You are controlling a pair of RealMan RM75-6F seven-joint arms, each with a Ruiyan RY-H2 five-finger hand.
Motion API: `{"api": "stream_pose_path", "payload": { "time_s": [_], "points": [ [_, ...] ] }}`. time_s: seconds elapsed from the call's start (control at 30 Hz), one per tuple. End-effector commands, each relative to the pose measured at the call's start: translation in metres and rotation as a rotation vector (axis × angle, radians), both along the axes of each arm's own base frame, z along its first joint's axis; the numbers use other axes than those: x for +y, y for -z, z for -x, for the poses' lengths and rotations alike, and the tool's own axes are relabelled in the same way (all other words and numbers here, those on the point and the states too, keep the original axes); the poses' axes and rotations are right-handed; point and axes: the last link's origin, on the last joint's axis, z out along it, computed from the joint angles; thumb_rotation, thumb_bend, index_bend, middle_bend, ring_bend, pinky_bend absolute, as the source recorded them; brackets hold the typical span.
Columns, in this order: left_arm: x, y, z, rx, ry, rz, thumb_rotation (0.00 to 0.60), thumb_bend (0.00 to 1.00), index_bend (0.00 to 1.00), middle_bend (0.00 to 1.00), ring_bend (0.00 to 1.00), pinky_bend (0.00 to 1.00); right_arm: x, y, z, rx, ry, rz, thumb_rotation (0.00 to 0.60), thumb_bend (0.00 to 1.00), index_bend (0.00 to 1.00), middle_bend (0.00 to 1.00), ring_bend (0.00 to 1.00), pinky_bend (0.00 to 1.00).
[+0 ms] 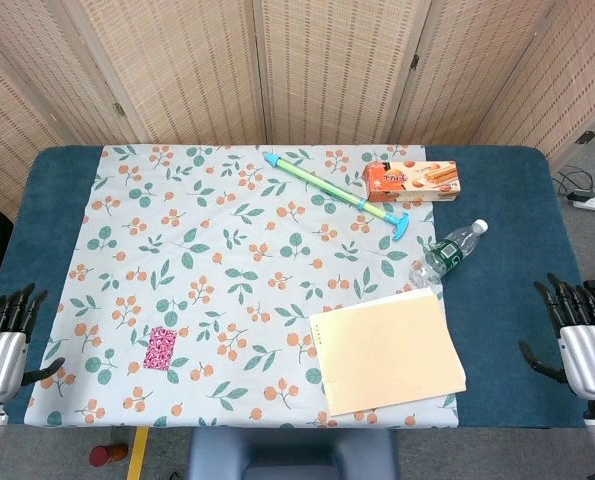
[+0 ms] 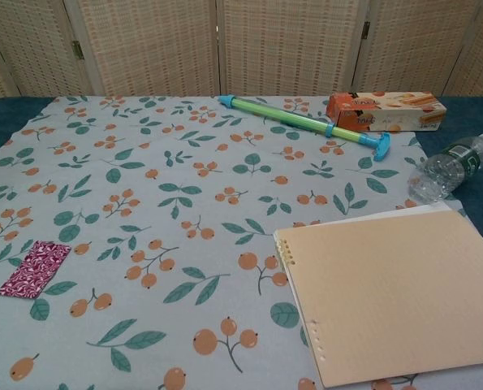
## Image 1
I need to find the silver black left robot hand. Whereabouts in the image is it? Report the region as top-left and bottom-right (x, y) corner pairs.
(0, 282), (67, 404)

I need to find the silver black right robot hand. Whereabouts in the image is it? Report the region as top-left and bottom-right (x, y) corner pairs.
(519, 272), (595, 401)

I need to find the pink patterned cloth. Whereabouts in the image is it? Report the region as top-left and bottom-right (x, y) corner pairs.
(143, 327), (178, 372)

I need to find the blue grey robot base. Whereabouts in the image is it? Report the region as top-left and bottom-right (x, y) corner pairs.
(186, 427), (401, 480)

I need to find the teal blue table cover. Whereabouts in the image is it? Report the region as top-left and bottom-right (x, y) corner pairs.
(0, 144), (595, 431)

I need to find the red orange cylinder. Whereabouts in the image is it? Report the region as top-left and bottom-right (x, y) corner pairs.
(89, 442), (130, 467)

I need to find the yellow floor tape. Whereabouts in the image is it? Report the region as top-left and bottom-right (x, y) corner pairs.
(126, 427), (151, 480)

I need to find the clear plastic water bottle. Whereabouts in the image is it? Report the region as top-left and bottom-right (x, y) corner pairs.
(409, 218), (489, 290)

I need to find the manila folder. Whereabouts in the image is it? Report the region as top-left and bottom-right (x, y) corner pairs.
(309, 286), (468, 418)

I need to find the orange biscuit box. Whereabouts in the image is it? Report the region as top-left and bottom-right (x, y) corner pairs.
(360, 159), (462, 204)

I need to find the floral print tablecloth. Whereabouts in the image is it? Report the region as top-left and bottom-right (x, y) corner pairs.
(24, 144), (461, 430)

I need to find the green blue toy water pump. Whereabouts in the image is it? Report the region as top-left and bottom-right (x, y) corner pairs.
(262, 152), (411, 242)

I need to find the woven bamboo folding screen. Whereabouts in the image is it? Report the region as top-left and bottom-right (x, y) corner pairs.
(0, 0), (595, 221)

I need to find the black power cable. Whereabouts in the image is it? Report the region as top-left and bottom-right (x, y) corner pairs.
(551, 166), (594, 195)

